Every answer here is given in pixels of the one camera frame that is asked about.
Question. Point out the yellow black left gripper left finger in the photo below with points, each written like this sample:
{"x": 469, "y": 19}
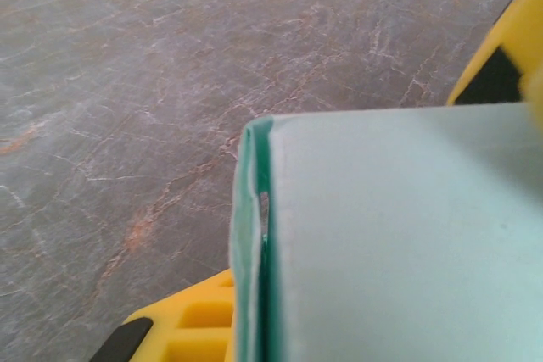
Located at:
{"x": 191, "y": 319}

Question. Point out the light teal paper box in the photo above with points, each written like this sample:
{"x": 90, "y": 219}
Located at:
{"x": 382, "y": 230}

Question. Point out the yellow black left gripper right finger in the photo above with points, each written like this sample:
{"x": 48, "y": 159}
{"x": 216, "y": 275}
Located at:
{"x": 515, "y": 35}

